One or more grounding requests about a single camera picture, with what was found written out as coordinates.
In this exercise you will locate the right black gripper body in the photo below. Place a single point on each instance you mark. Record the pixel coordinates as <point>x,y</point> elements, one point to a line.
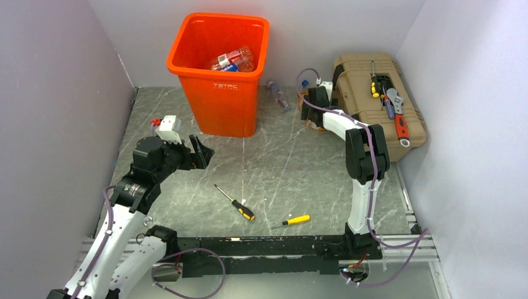
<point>306,98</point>

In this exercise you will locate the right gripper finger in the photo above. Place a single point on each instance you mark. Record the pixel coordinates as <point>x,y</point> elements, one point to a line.
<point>313,95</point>
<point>305,116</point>

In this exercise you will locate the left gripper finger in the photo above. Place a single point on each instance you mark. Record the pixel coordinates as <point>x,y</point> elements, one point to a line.
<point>202,157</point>
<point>198,147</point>

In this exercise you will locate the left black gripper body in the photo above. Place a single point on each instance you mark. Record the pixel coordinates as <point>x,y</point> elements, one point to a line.
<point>185,160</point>

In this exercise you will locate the crushed clear bottle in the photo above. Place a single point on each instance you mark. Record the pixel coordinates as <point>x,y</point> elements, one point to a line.
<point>279,96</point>

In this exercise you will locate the red label water bottle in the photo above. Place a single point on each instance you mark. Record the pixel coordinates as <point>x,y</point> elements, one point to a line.
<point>242,56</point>

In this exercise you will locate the orange bottle blue cap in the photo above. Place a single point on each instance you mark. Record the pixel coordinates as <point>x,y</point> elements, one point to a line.
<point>303,92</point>

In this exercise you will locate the small orange juice bottle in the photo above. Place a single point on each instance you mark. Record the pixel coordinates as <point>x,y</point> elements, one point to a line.
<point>314,126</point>

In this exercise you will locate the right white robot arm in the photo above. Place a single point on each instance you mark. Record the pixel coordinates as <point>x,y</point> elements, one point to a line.
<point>367,161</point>

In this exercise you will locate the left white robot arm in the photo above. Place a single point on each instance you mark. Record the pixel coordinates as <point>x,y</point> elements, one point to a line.
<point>104,273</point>

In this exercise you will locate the orange plastic bin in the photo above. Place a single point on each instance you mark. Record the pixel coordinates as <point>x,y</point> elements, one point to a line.
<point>224,103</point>

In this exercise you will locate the tan plastic toolbox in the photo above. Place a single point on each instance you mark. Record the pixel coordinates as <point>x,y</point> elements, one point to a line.
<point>352,93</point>

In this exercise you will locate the yellow screwdriver on toolbox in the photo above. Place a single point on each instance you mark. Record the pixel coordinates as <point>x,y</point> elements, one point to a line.
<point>375,89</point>

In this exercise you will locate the small silver wrench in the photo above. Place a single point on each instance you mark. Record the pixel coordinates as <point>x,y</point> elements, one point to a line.
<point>148,222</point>

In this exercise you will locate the black yellow screwdriver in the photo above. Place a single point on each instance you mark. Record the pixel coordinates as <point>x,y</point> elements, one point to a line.
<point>243,210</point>

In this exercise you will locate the blue red screwdriver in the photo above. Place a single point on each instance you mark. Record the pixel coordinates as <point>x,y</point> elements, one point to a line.
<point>387,103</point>

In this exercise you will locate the orange adjustable wrench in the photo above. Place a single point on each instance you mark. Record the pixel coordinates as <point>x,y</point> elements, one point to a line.
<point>401,127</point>

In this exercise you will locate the small yellow screwdriver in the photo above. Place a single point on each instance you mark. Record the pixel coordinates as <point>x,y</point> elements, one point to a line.
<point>292,221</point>

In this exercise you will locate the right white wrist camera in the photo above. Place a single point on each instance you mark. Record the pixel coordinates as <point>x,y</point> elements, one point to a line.
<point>328,86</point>

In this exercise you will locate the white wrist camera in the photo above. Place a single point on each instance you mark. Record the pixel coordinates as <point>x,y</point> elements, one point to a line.
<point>167,129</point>
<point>328,86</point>

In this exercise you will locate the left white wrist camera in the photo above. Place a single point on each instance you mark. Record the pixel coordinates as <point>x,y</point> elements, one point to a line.
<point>167,129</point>

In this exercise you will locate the black base frame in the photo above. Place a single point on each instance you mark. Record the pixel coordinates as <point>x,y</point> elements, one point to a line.
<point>200,256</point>

